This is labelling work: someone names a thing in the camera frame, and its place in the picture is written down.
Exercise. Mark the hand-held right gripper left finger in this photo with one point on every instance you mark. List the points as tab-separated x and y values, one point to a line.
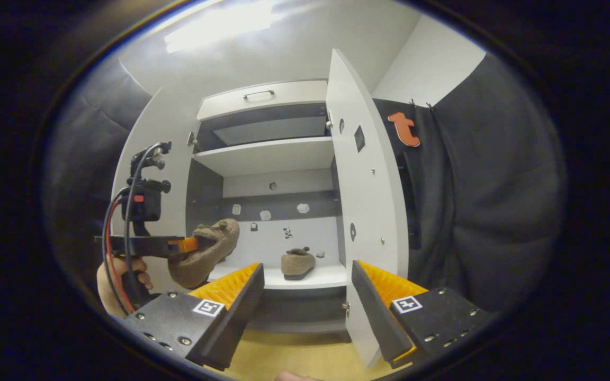
241	312

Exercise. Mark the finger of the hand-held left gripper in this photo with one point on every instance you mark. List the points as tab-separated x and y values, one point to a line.
186	245

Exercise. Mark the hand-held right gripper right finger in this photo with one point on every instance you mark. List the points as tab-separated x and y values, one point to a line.
374	312

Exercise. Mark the brown fuzzy shoe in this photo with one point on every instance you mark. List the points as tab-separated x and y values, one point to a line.
297	264
204	259

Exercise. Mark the white shoe cabinet door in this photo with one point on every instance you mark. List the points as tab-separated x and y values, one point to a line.
175	159
374	211

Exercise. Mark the white shoe cabinet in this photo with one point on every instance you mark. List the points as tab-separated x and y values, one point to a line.
305	233

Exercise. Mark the white cabinet shelf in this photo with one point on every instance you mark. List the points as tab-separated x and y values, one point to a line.
262	156
326	275

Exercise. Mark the white cabinet drawer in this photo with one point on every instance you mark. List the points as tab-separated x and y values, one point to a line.
294	98

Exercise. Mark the black backdrop cloth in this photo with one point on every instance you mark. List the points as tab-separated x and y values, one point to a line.
82	159
495	185

